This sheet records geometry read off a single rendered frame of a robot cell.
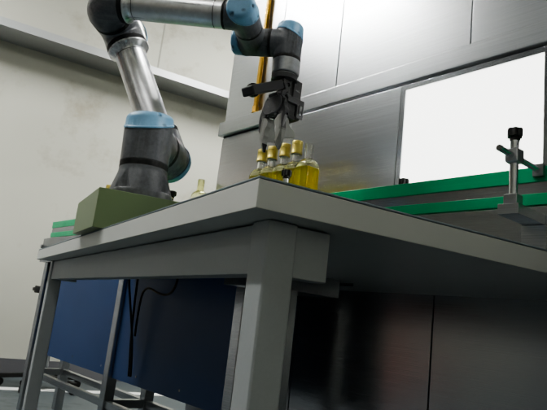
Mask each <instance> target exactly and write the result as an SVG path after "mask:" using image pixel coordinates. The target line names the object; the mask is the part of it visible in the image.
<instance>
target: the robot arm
mask: <svg viewBox="0 0 547 410"><path fill-rule="evenodd" d="M87 15H88V17H89V20H90V23H91V24H92V25H93V26H94V27H95V28H96V30H97V31H98V32H99V34H100V35H101V36H102V38H103V40H104V43H105V46H106V48H107V52H108V55H109V57H110V59H111V60H113V61H114V62H117V65H118V68H119V70H120V74H121V77H122V80H123V82H124V85H125V89H126V92H127V94H128V98H129V102H130V105H131V107H132V110H133V112H131V113H129V114H128V115H127V116H126V120H125V125H124V127H125V128H124V134H123V141H122V147H121V153H120V163H119V169H118V172H117V174H116V176H115V178H114V180H113V182H112V184H111V186H110V188H109V189H113V190H121V191H125V192H130V193H134V194H142V195H146V196H151V197H156V198H163V199H167V200H172V196H171V193H170V189H169V183H174V182H176V181H180V180H181V179H182V178H183V177H184V176H185V175H186V174H187V173H188V172H189V170H190V166H191V157H190V153H189V151H188V150H187V149H186V148H185V147H184V144H183V142H182V138H181V135H180V133H179V131H178V128H177V126H176V125H175V124H174V121H173V118H172V117H171V116H168V115H167V112H166V110H165V108H164V104H163V101H162V98H161V96H160V92H159V89H158V87H157V84H156V82H155V78H154V75H153V72H152V70H151V66H150V64H149V61H148V58H147V52H148V50H149V45H148V36H147V31H146V28H145V26H144V24H143V23H142V21H145V22H153V23H161V24H176V25H184V26H192V27H201V28H215V29H224V30H230V31H232V33H231V37H230V45H231V50H232V52H233V53H234V54H235V55H243V56H259V57H273V64H272V71H271V74H272V76H271V81H268V82H263V83H259V84H257V83H250V84H248V85H247V86H246V87H243V88H242V89H241V90H242V94H243V96H244V97H251V98H254V97H256V96H258V95H259V94H265V93H269V92H274V91H276V90H277V92H274V93H271V94H269V96H268V97H267V99H266V100H265V105H264V107H263V108H262V112H261V114H260V119H259V133H260V145H261V149H262V152H265V150H266V147H267V142H271V143H275V145H276V147H277V149H278V150H279V149H280V147H281V145H282V142H283V139H284V138H292V139H293V138H295V132H294V131H293V130H292V129H291V127H290V125H289V124H290V123H294V122H296V121H299V120H302V119H303V112H304V102H303V101H301V100H300V98H301V91H302V84H303V83H301V82H299V81H297V80H298V77H299V73H300V59H301V52H302V45H303V44H304V40H303V39H304V28H303V26H302V25H301V24H300V23H299V22H297V21H295V20H285V21H284V20H282V21H280V22H279V23H278V26H277V27H276V28H263V25H262V23H261V19H260V12H259V8H258V6H257V5H256V1H255V0H89V1H88V3H87ZM300 107H302V111H301V115H300ZM270 118H271V119H273V120H271V119H270ZM275 126H276V129H275V131H274V128H275Z"/></svg>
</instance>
